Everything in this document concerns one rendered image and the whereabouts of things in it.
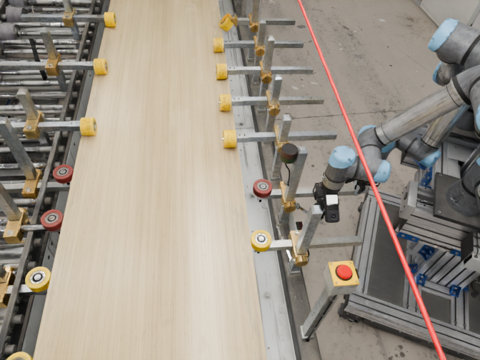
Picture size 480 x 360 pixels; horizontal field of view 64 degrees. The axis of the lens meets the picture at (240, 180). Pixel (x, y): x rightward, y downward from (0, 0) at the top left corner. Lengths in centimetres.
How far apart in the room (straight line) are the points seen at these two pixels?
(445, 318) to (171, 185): 160
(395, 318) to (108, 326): 146
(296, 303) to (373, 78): 281
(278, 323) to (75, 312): 76
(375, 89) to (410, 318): 225
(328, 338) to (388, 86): 248
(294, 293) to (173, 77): 126
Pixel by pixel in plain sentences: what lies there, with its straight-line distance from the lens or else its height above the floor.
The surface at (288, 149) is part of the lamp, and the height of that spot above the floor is 117.
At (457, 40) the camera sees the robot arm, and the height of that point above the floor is 152.
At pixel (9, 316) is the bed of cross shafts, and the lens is 157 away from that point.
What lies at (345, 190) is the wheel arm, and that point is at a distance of 176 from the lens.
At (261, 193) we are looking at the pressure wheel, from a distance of 160.
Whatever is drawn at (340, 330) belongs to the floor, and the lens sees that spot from 239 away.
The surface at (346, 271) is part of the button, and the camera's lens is 111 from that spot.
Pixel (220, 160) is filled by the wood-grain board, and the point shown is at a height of 90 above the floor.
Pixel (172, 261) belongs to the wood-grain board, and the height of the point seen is 90.
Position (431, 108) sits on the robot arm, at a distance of 130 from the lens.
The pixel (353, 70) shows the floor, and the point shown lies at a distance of 406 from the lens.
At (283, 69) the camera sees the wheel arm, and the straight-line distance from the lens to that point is 216.
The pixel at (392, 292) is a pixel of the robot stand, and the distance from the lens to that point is 235.
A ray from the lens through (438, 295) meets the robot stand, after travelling 244.
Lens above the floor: 218
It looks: 51 degrees down
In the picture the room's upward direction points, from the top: 6 degrees clockwise
